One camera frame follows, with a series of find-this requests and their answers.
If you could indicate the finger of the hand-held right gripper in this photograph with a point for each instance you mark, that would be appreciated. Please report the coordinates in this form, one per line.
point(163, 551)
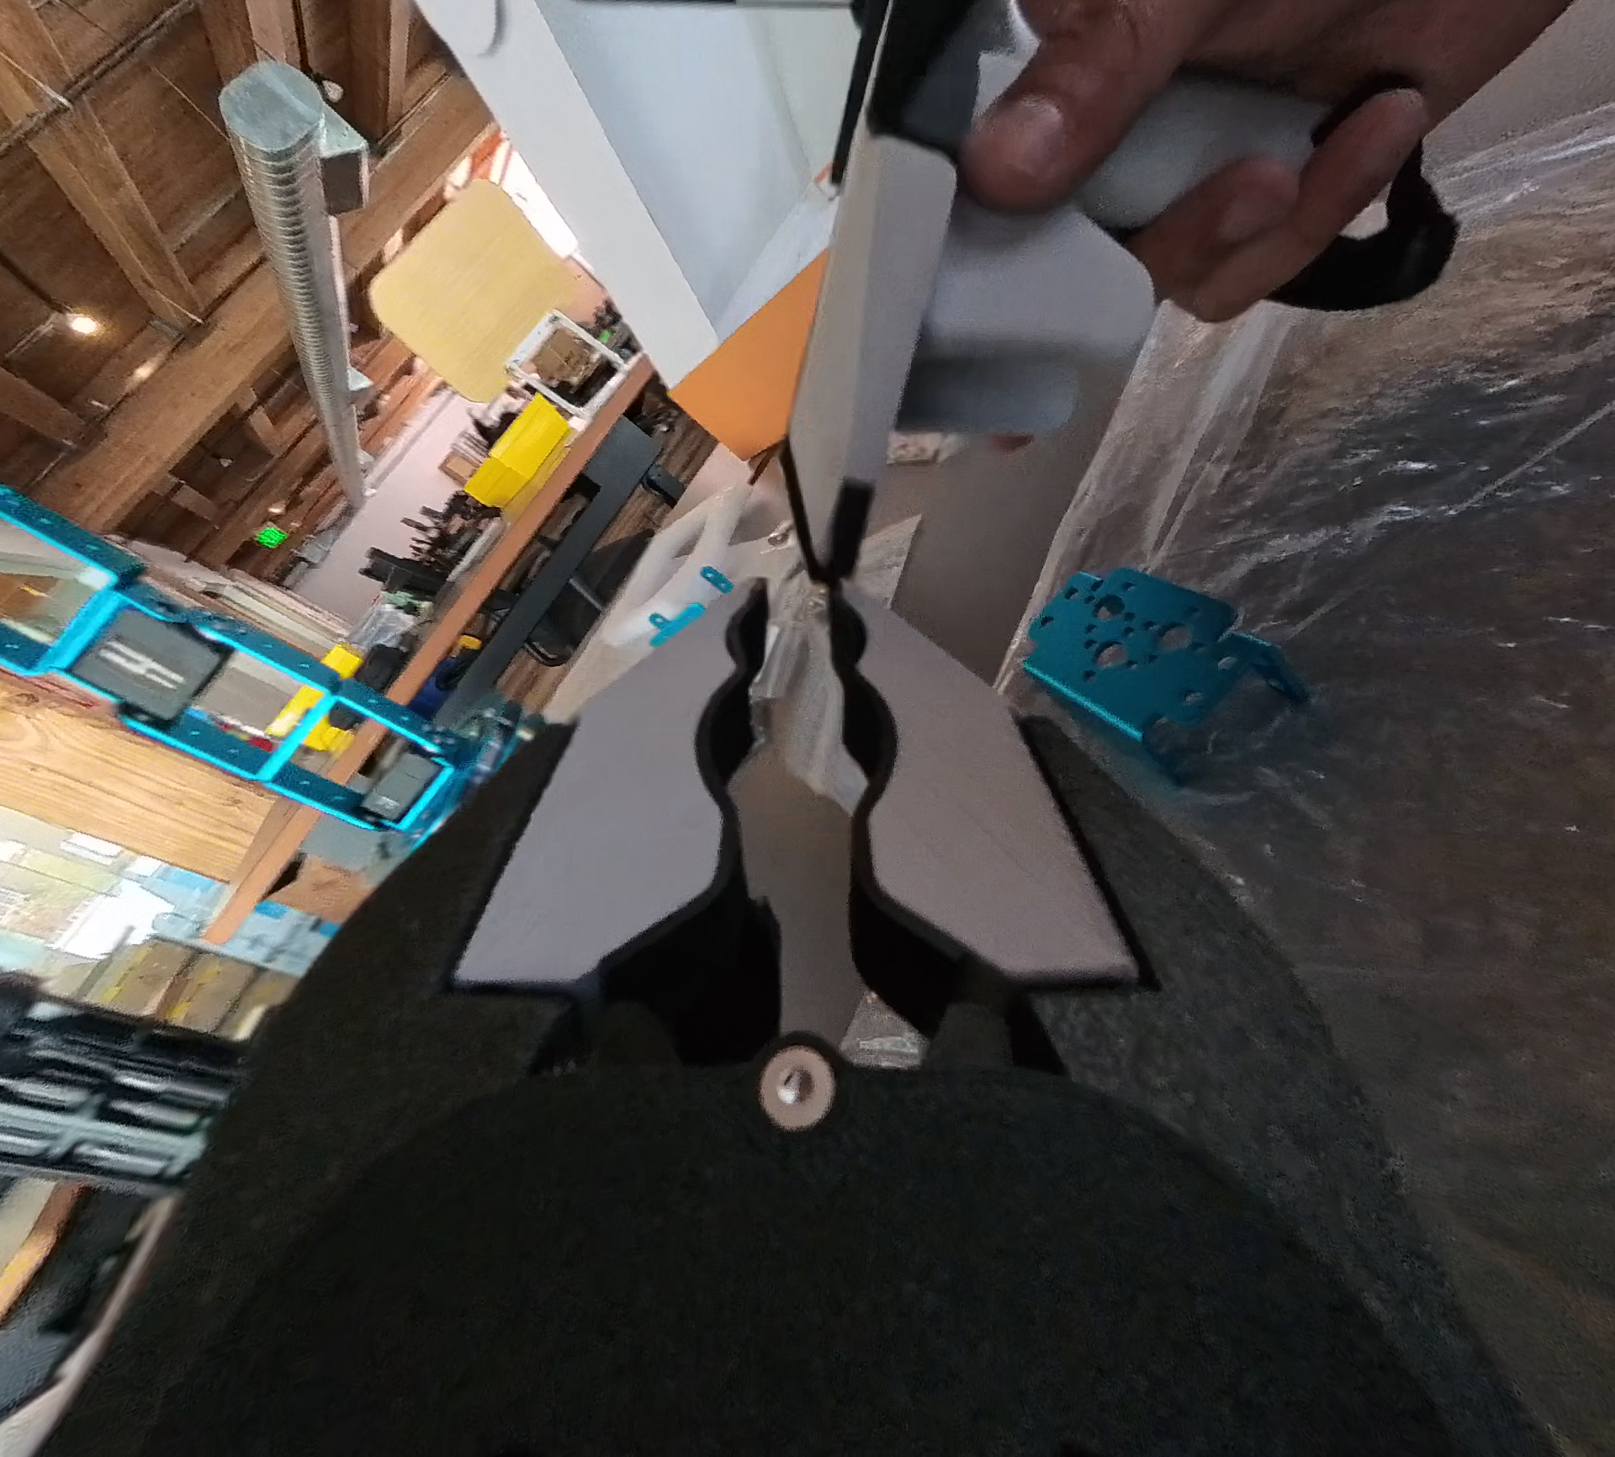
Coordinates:
point(870, 320)

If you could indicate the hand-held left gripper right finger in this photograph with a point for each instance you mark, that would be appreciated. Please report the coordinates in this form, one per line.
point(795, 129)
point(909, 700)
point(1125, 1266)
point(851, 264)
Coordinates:
point(984, 838)

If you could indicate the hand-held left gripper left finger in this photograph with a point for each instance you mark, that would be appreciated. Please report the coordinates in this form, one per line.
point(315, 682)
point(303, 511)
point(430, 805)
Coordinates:
point(606, 850)

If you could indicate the blue metal bracket large holes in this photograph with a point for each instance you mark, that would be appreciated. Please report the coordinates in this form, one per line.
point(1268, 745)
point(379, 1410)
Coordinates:
point(1136, 662)

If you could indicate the large clear plastic bag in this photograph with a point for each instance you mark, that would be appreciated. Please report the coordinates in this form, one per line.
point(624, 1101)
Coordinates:
point(1388, 599)

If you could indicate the dark grey desk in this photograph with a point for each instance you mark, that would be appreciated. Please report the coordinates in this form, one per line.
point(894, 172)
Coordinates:
point(971, 599)

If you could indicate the orange white cardboard box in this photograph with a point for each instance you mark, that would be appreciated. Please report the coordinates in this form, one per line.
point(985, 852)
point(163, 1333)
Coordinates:
point(630, 157)

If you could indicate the wooden workbench black legs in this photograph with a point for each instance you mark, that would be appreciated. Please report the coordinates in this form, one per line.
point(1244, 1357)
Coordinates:
point(592, 498)

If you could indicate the yellow storage bin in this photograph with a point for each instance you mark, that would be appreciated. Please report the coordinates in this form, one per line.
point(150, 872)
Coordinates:
point(518, 461)

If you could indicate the light wooden board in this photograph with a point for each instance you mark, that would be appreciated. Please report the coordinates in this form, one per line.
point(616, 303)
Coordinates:
point(479, 284)

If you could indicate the silver spiral air duct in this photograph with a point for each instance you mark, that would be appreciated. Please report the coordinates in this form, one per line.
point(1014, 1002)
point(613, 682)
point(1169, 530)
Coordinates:
point(297, 258)

